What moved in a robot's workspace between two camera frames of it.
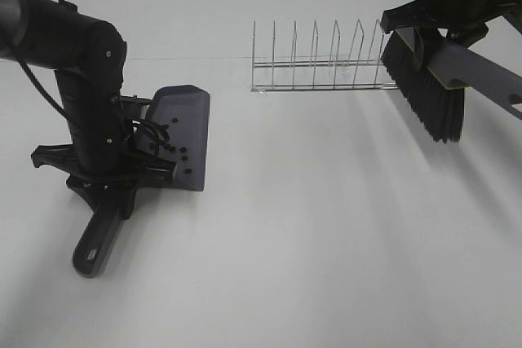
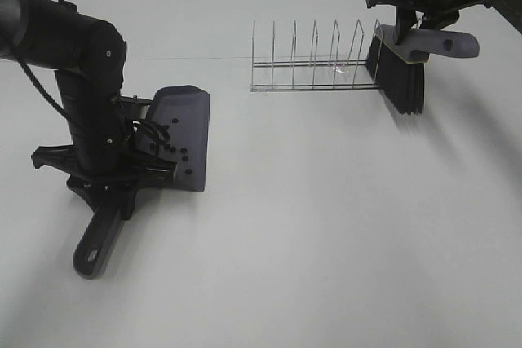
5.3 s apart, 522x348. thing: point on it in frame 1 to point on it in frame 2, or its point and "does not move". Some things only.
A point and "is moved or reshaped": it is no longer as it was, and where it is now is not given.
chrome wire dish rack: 352,74 does not move
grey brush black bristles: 435,91 is moved or reshaped
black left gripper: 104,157 does not move
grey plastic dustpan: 174,129 does not move
